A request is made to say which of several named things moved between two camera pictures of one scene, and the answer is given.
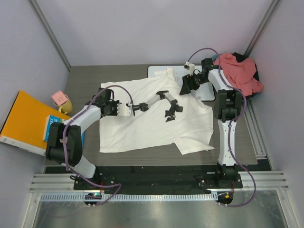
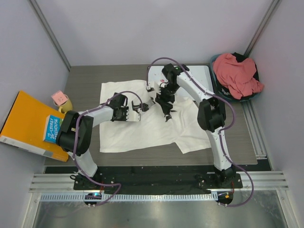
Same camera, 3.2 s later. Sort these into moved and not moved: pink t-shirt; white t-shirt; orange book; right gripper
Moved: right gripper
Not moved: pink t-shirt; orange book; white t-shirt
